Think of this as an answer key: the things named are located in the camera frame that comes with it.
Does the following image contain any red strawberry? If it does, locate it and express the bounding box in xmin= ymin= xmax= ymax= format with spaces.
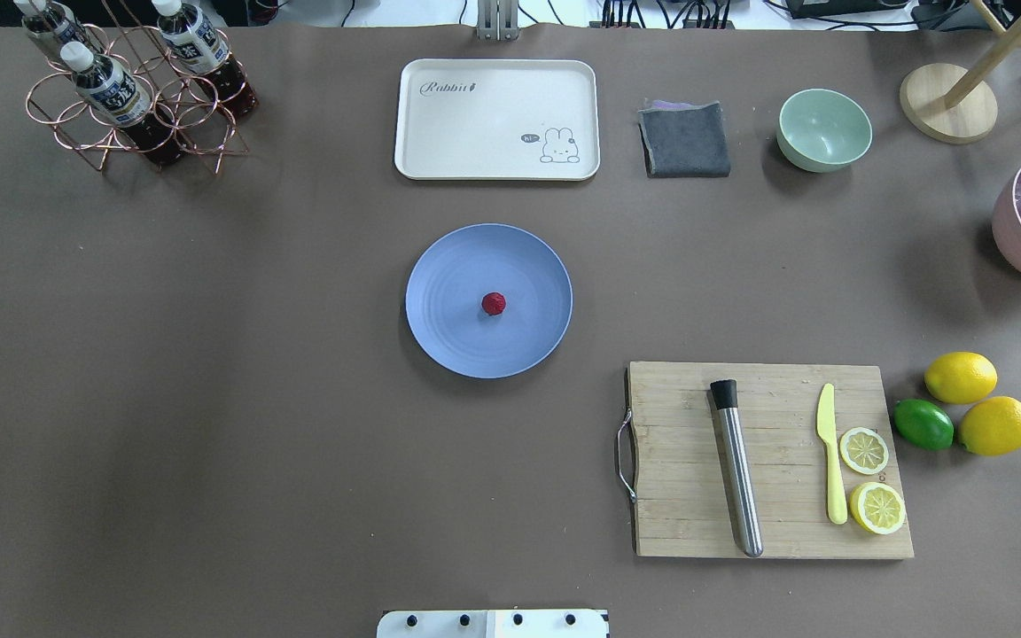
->
xmin=479 ymin=292 xmax=507 ymax=316

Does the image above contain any blue round plate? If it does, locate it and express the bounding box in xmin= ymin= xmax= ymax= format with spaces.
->
xmin=405 ymin=223 xmax=573 ymax=379

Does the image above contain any cream rabbit tray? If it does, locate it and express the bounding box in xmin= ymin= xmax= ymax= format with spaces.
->
xmin=394 ymin=59 xmax=600 ymax=181

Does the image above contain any steel muddler black tip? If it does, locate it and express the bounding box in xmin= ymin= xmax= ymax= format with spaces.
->
xmin=710 ymin=379 xmax=763 ymax=558

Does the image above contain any grey folded cloth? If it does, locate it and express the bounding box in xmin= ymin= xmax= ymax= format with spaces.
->
xmin=638 ymin=100 xmax=732 ymax=178

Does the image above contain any wooden cutting board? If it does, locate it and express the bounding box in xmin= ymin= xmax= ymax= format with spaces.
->
xmin=627 ymin=361 xmax=913 ymax=560

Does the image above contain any yellow plastic knife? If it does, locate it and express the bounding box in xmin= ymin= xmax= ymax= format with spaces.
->
xmin=815 ymin=383 xmax=848 ymax=525

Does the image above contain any mint green bowl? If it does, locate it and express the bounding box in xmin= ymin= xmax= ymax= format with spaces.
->
xmin=776 ymin=88 xmax=874 ymax=173

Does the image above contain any upper lemon slice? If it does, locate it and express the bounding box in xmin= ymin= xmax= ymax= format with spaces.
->
xmin=838 ymin=427 xmax=890 ymax=476

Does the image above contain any lower lemon half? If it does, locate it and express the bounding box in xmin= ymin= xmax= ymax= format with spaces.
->
xmin=848 ymin=482 xmax=905 ymax=534

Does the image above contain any back right tea bottle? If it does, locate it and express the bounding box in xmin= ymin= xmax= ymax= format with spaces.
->
xmin=153 ymin=1 xmax=258 ymax=120

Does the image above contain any tea bottle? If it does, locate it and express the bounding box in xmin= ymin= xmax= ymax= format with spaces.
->
xmin=59 ymin=41 xmax=185 ymax=167
xmin=153 ymin=1 xmax=258 ymax=120
xmin=13 ymin=0 xmax=103 ymax=67

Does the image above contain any green lime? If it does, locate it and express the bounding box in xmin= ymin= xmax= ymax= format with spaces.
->
xmin=892 ymin=399 xmax=955 ymax=451

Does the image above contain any upper whole lemon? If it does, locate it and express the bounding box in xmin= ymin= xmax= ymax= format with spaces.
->
xmin=924 ymin=351 xmax=998 ymax=404

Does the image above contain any whole lemon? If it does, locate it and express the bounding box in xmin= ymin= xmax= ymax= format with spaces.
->
xmin=924 ymin=351 xmax=998 ymax=404
xmin=959 ymin=396 xmax=1021 ymax=456

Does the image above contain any front tea bottle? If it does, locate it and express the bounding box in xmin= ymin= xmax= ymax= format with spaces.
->
xmin=59 ymin=41 xmax=185 ymax=167

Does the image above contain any wooden cup stand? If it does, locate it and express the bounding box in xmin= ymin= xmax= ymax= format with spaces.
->
xmin=900 ymin=17 xmax=1021 ymax=144

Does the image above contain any lower whole lemon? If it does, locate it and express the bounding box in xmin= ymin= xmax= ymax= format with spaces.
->
xmin=959 ymin=396 xmax=1021 ymax=456

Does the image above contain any back left tea bottle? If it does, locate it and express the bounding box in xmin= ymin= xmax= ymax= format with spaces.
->
xmin=13 ymin=0 xmax=103 ymax=67

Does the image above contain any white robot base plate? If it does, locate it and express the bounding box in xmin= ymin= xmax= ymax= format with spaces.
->
xmin=376 ymin=607 xmax=611 ymax=637

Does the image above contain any copper wire bottle rack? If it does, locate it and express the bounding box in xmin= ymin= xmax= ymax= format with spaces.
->
xmin=25 ymin=1 xmax=248 ymax=171

